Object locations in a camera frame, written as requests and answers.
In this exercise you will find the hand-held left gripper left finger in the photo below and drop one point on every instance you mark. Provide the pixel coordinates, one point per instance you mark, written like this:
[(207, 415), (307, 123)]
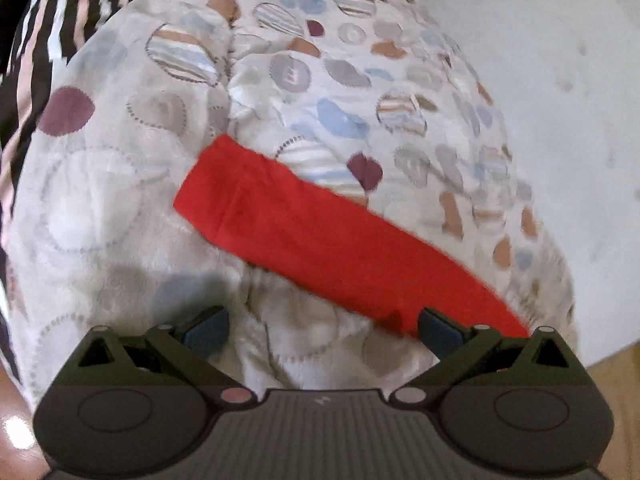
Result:
[(206, 334)]

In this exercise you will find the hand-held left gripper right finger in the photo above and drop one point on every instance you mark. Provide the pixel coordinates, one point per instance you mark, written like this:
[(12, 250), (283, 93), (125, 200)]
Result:
[(441, 335)]

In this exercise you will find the red garment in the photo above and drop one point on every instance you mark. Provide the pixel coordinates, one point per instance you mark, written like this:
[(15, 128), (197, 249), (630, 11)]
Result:
[(320, 240)]

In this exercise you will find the dotted print quilt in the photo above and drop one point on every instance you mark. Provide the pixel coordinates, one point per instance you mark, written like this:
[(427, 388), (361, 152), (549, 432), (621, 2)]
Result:
[(150, 200)]

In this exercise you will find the striped pink black blanket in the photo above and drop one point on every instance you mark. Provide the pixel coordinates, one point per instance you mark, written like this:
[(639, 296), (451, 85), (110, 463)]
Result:
[(35, 60)]

